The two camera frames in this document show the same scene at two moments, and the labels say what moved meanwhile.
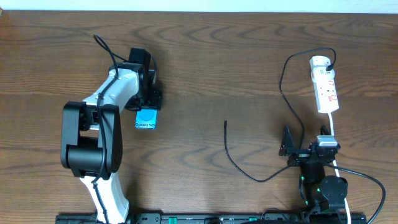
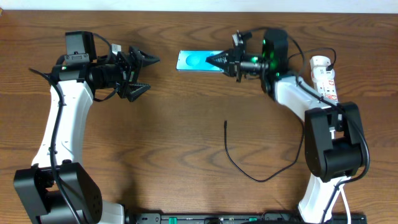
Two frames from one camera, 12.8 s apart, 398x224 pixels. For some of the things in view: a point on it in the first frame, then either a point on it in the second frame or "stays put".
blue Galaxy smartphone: (146, 119) -> (194, 61)
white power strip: (326, 94) stays put
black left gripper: (148, 104) -> (126, 73)
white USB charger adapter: (319, 73) stays put
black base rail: (219, 218) stays put
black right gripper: (288, 149) -> (232, 65)
